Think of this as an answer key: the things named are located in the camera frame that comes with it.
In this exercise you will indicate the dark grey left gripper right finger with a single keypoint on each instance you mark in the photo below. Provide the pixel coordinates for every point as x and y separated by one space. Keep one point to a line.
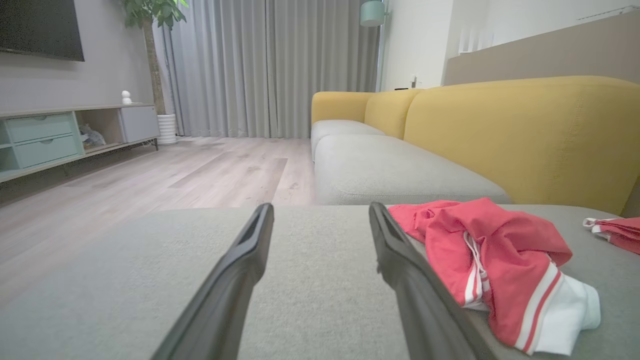
425 305

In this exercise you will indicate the red white striped garment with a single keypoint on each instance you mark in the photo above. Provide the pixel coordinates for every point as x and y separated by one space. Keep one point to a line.
510 250

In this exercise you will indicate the small white figurine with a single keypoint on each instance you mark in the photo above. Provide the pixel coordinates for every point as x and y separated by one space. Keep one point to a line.
126 98

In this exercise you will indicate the tall green potted tree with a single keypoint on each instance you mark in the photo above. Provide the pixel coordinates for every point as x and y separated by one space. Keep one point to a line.
152 60

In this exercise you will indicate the black wall television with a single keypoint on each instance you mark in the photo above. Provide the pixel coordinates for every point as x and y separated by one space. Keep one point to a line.
40 25

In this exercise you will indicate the grey pleated curtain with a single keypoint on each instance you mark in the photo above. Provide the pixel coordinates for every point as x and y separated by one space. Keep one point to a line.
260 65

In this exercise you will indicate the white ribbed plant pot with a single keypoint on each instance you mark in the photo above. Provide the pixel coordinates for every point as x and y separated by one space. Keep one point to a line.
167 130

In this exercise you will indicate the crumpled item in cabinet shelf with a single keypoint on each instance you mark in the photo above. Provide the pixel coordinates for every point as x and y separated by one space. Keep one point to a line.
91 137

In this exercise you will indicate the yellow and grey sofa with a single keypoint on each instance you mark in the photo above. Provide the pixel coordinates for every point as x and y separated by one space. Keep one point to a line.
500 135

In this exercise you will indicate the white slatted railing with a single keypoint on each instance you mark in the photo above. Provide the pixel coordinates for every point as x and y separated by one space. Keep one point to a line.
477 39

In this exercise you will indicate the beige wall panel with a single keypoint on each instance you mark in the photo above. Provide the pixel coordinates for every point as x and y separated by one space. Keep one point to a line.
550 55

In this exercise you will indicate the red shorts with white band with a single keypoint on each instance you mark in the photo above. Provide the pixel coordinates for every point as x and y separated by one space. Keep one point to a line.
622 232

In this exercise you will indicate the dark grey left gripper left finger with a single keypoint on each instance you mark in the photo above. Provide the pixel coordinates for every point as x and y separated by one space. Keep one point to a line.
225 295

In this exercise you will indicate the mint and grey TV cabinet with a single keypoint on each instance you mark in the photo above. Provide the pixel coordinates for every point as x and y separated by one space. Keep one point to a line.
45 142

